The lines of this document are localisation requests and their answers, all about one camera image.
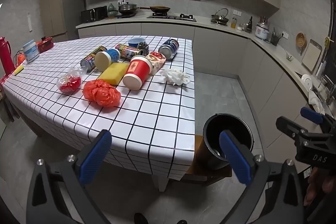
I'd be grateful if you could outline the beige refrigerator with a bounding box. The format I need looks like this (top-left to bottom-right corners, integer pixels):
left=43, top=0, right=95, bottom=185
left=39, top=0, right=86, bottom=43

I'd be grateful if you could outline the black wok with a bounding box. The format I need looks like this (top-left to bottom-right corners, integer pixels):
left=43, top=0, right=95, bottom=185
left=139, top=6, right=171, bottom=14

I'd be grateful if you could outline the wooden stool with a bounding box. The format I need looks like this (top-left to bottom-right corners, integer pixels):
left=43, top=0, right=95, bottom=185
left=181, top=135, right=233, bottom=186

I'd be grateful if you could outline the person's left black shoe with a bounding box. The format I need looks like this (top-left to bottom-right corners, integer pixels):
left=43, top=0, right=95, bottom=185
left=134, top=213, right=148, bottom=224

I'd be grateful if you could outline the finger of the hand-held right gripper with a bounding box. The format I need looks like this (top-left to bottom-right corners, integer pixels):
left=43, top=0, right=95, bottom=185
left=276, top=116, right=309, bottom=147
left=301, top=107, right=336, bottom=134

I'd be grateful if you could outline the grey pot with lid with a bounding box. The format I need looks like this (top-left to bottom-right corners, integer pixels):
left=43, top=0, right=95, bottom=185
left=118, top=2, right=138, bottom=16

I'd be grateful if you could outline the crushed clear plastic bottle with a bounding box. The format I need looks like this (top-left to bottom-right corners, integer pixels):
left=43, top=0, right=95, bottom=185
left=57, top=66, right=88, bottom=94

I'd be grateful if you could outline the yellow red drink can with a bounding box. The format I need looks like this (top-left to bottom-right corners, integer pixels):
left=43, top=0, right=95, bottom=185
left=115, top=43, right=146, bottom=60

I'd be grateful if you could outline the white rice cooker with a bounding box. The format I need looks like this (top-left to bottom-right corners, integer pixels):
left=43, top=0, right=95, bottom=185
left=255, top=17, right=271, bottom=42

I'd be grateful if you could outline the white plate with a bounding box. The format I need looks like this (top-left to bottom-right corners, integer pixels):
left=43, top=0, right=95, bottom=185
left=301, top=74, right=313, bottom=90

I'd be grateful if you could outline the grey table base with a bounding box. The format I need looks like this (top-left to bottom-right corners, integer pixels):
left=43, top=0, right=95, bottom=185
left=154, top=175, right=170, bottom=191

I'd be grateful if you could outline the clear snack packet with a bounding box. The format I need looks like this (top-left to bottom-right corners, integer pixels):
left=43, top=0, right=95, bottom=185
left=146, top=52, right=167, bottom=75

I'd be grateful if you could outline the person's right hand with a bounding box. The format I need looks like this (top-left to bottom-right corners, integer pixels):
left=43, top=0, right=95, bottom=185
left=303, top=169, right=336, bottom=207

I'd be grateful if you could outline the white tissue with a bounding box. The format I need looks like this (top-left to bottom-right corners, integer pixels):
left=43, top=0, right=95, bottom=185
left=160, top=68, right=191, bottom=86

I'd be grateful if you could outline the bamboo strainer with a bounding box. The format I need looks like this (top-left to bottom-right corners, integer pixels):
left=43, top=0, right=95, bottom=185
left=295, top=32, right=306, bottom=50

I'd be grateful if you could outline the orange plastic bag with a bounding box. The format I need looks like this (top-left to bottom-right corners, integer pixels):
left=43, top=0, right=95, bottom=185
left=82, top=80, right=122, bottom=107

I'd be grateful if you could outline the blue soda can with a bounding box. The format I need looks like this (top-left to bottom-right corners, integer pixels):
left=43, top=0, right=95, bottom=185
left=158, top=39, right=180, bottom=60

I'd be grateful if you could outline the red thermos jug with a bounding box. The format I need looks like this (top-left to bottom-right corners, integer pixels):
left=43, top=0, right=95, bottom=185
left=0, top=36, right=16, bottom=75

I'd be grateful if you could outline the black gas stove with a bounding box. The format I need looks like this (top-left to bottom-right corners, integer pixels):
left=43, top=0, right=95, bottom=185
left=146, top=13, right=197, bottom=22

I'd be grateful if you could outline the blue white paper cup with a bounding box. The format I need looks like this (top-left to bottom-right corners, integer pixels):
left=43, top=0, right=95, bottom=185
left=94, top=49, right=121, bottom=72

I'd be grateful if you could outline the black yellow drink can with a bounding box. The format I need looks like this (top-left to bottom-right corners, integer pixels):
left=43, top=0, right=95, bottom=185
left=80, top=46, right=108, bottom=73

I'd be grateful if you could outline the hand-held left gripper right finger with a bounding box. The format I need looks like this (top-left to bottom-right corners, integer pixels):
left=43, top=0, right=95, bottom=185
left=219, top=130, right=306, bottom=224

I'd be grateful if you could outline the black utensil holder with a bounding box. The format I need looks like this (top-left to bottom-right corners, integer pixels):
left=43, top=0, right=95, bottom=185
left=270, top=28, right=281, bottom=46

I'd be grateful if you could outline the white cutting board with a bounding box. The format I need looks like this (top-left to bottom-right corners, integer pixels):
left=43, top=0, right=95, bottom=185
left=301, top=39, right=322, bottom=73

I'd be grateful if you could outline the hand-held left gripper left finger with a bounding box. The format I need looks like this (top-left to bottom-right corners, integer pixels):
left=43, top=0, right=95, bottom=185
left=26, top=130, right=113, bottom=224

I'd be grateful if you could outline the steel wool scrubber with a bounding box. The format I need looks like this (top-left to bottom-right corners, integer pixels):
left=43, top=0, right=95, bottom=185
left=137, top=42, right=150, bottom=56

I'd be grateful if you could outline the red paper cup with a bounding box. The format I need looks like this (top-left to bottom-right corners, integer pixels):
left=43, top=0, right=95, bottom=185
left=122, top=55, right=153, bottom=90

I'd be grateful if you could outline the white blue plastic jar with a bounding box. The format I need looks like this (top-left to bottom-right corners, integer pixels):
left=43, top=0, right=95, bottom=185
left=22, top=40, right=40, bottom=63

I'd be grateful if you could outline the large yellow sponge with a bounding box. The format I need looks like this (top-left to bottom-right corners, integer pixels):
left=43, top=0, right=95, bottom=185
left=98, top=62, right=127, bottom=86

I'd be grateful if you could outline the black bucket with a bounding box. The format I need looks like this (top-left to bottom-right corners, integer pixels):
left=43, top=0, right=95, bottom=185
left=203, top=113, right=255, bottom=170

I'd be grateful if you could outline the white dish cloth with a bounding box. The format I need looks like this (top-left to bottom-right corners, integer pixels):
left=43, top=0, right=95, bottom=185
left=308, top=90, right=326, bottom=114

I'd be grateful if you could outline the red cooking pot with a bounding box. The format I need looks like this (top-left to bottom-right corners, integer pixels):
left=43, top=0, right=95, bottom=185
left=37, top=35, right=55, bottom=53

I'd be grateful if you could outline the black microwave oven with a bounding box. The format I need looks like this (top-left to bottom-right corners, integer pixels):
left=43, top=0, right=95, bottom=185
left=80, top=6, right=108, bottom=24

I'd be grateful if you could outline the metal pan with hoop handle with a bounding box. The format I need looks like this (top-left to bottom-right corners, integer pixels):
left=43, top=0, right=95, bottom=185
left=211, top=8, right=230, bottom=26

